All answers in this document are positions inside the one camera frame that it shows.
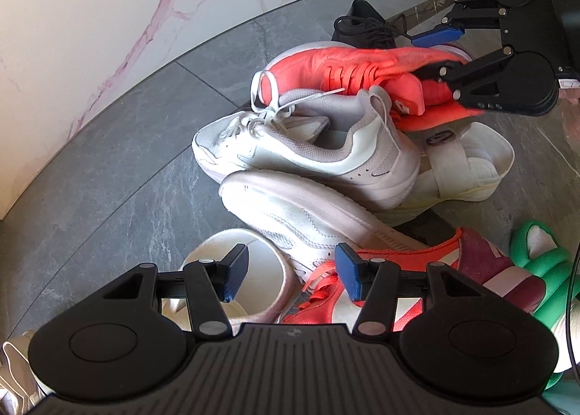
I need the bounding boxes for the white strap sneaker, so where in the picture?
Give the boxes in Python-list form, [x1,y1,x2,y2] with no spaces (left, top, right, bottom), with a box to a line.
[158,229,300,334]
[376,121,516,221]

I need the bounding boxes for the green puffy slipper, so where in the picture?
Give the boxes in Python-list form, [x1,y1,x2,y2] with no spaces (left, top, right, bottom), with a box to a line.
[510,219,580,402]

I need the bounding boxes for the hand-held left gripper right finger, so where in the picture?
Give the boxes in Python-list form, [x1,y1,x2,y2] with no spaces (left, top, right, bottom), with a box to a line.
[334,242,488,338]

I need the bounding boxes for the white grey laced sneaker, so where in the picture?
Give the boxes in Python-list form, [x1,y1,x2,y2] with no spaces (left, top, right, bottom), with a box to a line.
[191,85,421,212]
[219,169,431,282]

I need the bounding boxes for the black laced shoe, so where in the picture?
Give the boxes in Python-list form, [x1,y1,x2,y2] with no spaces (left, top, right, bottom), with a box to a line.
[331,0,411,51]

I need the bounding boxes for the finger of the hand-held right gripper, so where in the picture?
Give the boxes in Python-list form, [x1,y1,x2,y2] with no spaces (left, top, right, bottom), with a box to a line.
[410,46,517,111]
[411,0,510,48]

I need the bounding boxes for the black cable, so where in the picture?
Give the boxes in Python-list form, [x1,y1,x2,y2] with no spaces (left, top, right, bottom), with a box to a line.
[564,243,580,398]

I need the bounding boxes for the orange sneaker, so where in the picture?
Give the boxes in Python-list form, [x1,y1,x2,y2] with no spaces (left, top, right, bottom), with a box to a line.
[281,227,540,334]
[258,44,488,132]

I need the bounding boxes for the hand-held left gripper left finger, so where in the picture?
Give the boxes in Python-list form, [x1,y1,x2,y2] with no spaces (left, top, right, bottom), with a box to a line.
[97,244,250,338]

